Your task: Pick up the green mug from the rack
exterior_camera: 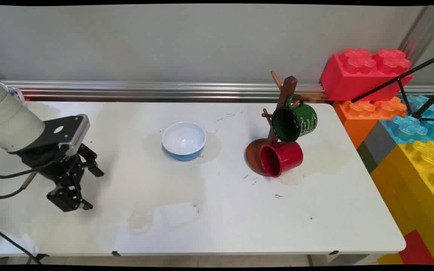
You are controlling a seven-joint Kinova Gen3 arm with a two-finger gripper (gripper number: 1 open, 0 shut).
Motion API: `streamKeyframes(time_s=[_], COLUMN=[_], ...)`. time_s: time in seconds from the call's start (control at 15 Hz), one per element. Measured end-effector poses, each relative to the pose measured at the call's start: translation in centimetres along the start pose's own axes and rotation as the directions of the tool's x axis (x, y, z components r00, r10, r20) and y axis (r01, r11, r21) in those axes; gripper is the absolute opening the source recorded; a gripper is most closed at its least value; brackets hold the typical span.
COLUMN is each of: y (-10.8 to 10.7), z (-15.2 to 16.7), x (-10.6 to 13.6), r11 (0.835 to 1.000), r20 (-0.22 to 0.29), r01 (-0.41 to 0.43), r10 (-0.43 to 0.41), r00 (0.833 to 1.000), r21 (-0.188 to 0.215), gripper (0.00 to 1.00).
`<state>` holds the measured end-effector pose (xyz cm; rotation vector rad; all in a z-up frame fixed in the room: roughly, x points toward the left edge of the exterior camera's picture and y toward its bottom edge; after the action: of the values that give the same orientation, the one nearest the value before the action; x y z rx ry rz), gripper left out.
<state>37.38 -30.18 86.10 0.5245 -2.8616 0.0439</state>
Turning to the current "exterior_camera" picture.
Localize giant light blue toy brick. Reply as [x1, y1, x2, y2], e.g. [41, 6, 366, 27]
[381, 94, 434, 144]

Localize giant yellow toy brick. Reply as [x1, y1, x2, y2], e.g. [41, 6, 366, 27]
[370, 140, 434, 265]

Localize brown wooden mug tree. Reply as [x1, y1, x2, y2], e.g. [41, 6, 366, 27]
[245, 70, 329, 177]

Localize blue bowl white inside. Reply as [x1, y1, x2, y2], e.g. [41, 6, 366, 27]
[162, 121, 207, 161]

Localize red enamel mug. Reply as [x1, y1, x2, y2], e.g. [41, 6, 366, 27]
[259, 140, 304, 178]

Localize black cable with metal connector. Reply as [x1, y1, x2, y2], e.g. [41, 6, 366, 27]
[0, 171, 39, 199]

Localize giant grey toy brick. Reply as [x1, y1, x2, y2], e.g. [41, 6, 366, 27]
[363, 120, 399, 165]

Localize slanted aluminium post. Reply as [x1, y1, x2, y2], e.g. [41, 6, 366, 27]
[397, 5, 434, 65]

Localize thin black cable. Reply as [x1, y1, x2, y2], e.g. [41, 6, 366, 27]
[0, 224, 43, 265]

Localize black tripod legs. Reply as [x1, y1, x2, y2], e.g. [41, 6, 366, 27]
[351, 50, 434, 122]

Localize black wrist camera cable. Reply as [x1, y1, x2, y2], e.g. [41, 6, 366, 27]
[0, 157, 58, 179]

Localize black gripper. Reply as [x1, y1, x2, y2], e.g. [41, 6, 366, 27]
[20, 144, 105, 212]

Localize giant orange toy brick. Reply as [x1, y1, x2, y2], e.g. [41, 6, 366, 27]
[333, 96, 407, 149]

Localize giant red toy brick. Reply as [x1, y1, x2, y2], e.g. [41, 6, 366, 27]
[320, 48, 414, 102]

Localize giant dark green toy brick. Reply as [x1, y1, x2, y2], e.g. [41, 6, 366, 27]
[356, 141, 379, 175]

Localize white ceramic mug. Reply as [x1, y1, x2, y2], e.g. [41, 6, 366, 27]
[8, 87, 26, 103]

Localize flat red toy brick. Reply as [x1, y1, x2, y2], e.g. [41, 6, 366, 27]
[398, 229, 434, 266]

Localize green enamel mug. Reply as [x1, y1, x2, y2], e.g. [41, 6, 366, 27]
[271, 94, 318, 143]

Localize horizontal aluminium rail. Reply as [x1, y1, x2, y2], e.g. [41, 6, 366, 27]
[0, 80, 434, 103]

